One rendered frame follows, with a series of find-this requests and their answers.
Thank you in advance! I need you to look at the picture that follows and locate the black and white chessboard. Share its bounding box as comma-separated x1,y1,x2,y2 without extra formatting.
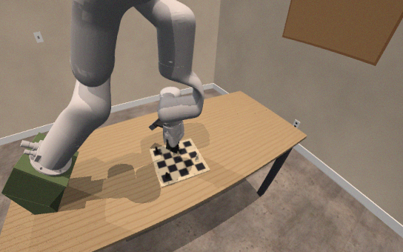
150,138,210,188

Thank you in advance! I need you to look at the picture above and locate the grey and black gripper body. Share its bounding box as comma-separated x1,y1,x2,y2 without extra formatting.
163,120,184,147

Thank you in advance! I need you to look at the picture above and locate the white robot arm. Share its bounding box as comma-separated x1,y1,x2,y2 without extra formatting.
20,0,204,176

